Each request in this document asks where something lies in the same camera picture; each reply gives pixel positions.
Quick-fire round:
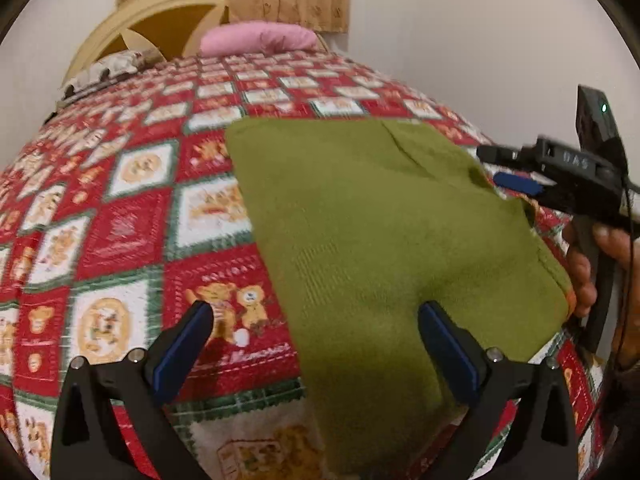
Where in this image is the red printed bear blanket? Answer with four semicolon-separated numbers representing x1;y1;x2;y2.
0;52;608;480

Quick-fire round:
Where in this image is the cream and yellow headboard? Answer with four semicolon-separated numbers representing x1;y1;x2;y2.
62;0;331;91

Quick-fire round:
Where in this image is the person's right hand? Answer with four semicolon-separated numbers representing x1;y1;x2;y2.
562;221;640;320

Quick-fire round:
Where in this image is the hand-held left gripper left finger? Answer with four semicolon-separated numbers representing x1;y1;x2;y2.
50;301;216;480

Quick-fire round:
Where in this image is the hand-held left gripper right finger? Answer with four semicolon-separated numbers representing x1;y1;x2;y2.
417;301;593;480

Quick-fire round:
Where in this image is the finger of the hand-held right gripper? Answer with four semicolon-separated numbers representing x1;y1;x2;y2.
492;172;546;196
476;145;538;163

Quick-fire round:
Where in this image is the green knit sweater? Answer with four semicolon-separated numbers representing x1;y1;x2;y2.
225;117;577;478

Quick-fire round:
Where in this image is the patterned grey pillow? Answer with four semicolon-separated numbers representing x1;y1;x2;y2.
60;50;168;103

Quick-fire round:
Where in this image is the pink pillow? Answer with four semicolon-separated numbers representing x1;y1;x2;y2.
199;21;321;57

